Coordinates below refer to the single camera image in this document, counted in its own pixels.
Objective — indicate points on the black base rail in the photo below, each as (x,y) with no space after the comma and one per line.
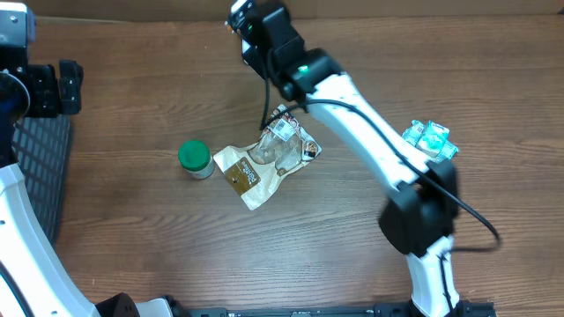
(463,309)

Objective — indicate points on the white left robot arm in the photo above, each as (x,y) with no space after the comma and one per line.
(33,280)

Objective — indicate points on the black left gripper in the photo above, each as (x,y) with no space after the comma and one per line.
(51,90)

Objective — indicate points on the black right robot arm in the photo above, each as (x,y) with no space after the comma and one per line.
(418,218)

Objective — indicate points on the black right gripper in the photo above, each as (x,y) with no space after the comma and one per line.
(257,62)

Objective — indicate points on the teal wet wipes pack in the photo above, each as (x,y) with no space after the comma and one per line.
(412,135)

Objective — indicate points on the dried mushroom pouch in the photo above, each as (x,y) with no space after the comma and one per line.
(255,172)

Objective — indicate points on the green lid jar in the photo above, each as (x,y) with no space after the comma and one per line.
(196,159)

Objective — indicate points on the green Kleenex tissue pack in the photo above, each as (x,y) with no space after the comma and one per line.
(433,138)

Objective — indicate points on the dark plastic mesh basket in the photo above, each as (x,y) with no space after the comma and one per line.
(42,147)

